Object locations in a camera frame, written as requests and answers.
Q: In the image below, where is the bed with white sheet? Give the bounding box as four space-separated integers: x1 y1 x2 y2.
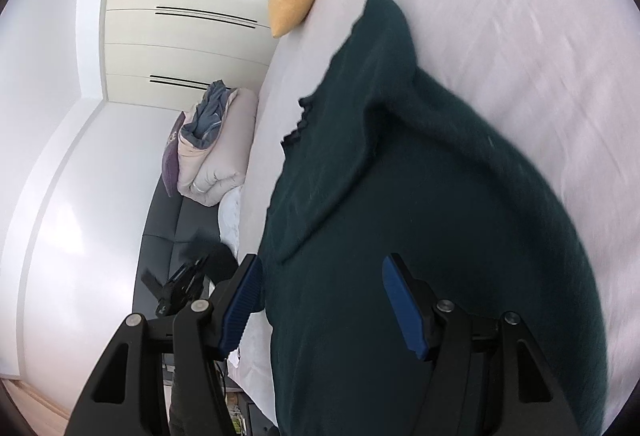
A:
227 0 640 436

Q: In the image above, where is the dark grey sofa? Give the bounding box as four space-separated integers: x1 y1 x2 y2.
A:
131 176 241 317

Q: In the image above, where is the dark green sweater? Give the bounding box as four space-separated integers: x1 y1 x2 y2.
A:
257 0 608 436

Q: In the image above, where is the white quilt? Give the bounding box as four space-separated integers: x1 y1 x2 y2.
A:
217 188 244 267

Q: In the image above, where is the purple pillow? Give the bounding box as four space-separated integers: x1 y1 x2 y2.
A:
161 112 188 197

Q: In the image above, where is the cream wardrobe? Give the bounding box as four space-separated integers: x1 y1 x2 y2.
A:
102 0 286 104

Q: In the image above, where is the blue grey cloth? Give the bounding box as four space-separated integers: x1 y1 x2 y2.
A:
180 80 236 149

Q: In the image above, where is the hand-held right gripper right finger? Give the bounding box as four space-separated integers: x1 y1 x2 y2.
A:
381 253 583 436

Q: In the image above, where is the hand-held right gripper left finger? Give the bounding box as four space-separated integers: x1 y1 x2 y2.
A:
65 253 264 436

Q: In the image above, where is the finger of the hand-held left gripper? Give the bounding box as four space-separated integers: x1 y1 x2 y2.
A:
141 256 212 317

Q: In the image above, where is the folded pale pink duvet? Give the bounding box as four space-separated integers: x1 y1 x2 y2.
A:
176 88 259 207

